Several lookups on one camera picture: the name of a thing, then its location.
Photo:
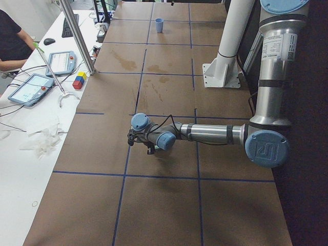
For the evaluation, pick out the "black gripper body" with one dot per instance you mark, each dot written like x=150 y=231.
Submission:
x=147 y=146

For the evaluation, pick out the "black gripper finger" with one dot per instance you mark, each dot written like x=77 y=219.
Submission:
x=151 y=150

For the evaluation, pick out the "light blue plastic cup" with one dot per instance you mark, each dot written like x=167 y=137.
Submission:
x=159 y=25

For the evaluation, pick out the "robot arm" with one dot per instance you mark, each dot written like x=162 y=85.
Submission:
x=264 y=136

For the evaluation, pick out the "red blue yellow blocks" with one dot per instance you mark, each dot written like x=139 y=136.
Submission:
x=79 y=80

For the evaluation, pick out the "crumpled white tissue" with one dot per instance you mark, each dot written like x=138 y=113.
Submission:
x=44 y=136

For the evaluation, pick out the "far teach pendant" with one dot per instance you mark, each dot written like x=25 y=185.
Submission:
x=62 y=63

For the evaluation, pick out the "teach pendant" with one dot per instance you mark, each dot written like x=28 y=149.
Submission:
x=62 y=63
x=32 y=90

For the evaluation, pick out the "steel cylinder cup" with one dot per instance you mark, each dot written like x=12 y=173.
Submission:
x=103 y=27

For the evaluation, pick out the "near teach pendant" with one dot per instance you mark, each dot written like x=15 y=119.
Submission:
x=32 y=90

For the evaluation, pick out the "black keyboard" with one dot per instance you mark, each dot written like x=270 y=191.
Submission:
x=67 y=32

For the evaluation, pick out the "black computer mouse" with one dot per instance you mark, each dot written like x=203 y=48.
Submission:
x=48 y=41

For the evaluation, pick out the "metal rod grabber tool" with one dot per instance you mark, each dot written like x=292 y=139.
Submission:
x=64 y=94

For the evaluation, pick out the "person in black t-shirt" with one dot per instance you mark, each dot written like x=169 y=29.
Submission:
x=16 y=44

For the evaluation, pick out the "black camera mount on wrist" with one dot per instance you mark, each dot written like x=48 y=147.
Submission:
x=132 y=137

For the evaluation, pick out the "white camera mast with base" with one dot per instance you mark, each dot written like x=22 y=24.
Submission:
x=222 y=72

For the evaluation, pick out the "aluminium frame post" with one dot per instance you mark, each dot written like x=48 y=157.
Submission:
x=69 y=15

